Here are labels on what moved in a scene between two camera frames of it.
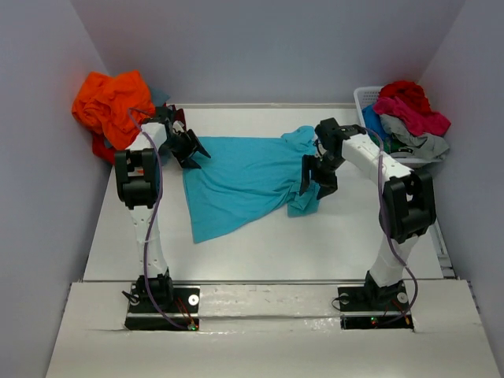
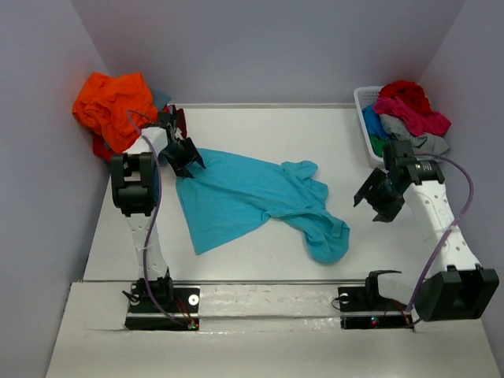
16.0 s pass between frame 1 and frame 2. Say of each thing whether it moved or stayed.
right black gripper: moved
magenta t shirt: stayed
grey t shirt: stayed
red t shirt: stayed
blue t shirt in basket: stayed
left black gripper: moved
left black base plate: stayed
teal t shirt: moved
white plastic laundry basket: stayed
